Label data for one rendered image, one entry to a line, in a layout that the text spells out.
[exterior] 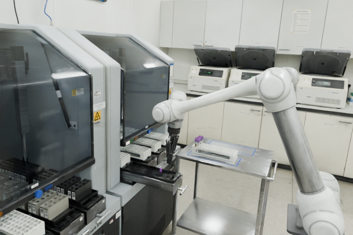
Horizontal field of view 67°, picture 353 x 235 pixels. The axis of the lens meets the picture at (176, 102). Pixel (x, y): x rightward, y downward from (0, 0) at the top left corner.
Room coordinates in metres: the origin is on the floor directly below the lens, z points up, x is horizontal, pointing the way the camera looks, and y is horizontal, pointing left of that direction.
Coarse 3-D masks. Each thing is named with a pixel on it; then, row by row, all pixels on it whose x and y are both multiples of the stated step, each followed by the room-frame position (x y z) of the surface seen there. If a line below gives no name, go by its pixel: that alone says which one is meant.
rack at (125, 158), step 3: (120, 153) 1.59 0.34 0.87; (123, 153) 1.59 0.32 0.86; (126, 153) 1.60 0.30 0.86; (120, 156) 1.55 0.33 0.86; (123, 156) 1.56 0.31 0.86; (126, 156) 1.55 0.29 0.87; (129, 156) 1.57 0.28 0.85; (120, 159) 1.50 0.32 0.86; (123, 159) 1.51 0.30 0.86; (126, 159) 1.54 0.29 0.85; (129, 159) 1.57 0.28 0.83; (120, 162) 1.50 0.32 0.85; (123, 162) 1.51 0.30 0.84; (126, 162) 1.54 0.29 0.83; (120, 165) 1.50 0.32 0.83; (123, 165) 1.52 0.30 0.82
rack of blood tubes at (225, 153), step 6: (204, 144) 1.78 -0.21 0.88; (192, 150) 1.73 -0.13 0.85; (204, 150) 1.70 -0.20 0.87; (210, 150) 1.68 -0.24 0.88; (216, 150) 1.68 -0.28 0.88; (222, 150) 1.70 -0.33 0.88; (228, 150) 1.70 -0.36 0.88; (234, 150) 1.71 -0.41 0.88; (204, 156) 1.69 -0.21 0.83; (210, 156) 1.68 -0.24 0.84; (216, 156) 1.71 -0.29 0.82; (222, 156) 1.72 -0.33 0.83; (228, 156) 1.72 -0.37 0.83; (234, 156) 1.62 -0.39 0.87; (228, 162) 1.63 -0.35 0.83; (234, 162) 1.63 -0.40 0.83
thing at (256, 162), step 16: (192, 144) 1.93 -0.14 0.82; (224, 144) 1.96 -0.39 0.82; (176, 160) 1.71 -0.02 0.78; (192, 160) 1.66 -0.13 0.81; (208, 160) 1.66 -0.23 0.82; (240, 160) 1.68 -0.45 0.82; (256, 160) 1.70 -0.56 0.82; (272, 160) 1.81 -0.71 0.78; (256, 176) 1.49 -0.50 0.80; (272, 176) 1.56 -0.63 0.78; (176, 192) 1.71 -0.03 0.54; (176, 208) 1.72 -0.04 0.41; (192, 208) 1.92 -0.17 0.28; (208, 208) 1.93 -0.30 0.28; (224, 208) 1.95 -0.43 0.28; (176, 224) 1.72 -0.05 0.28; (192, 224) 1.73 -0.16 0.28; (208, 224) 1.74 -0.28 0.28; (224, 224) 1.75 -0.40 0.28; (240, 224) 1.76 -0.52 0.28; (256, 224) 1.48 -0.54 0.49
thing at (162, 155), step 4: (160, 148) 1.82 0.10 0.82; (164, 148) 1.83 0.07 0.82; (152, 152) 1.75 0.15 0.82; (156, 152) 1.75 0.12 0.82; (160, 152) 1.76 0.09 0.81; (164, 152) 1.81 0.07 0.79; (160, 156) 1.75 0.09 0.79; (164, 156) 1.82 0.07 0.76; (160, 160) 1.75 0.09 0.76; (164, 160) 1.77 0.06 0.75; (164, 164) 1.72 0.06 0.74
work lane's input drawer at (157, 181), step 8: (120, 168) 1.49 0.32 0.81; (128, 168) 1.51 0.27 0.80; (136, 168) 1.52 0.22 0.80; (144, 168) 1.52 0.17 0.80; (152, 168) 1.53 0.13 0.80; (120, 176) 1.48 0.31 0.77; (128, 176) 1.46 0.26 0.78; (136, 176) 1.44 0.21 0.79; (144, 176) 1.42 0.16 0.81; (152, 176) 1.41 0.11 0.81; (160, 176) 1.43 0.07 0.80; (168, 176) 1.44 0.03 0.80; (176, 176) 1.42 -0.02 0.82; (144, 184) 1.41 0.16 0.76; (152, 184) 1.39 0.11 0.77; (160, 184) 1.38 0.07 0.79; (168, 184) 1.36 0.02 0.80; (176, 184) 1.39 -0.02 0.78
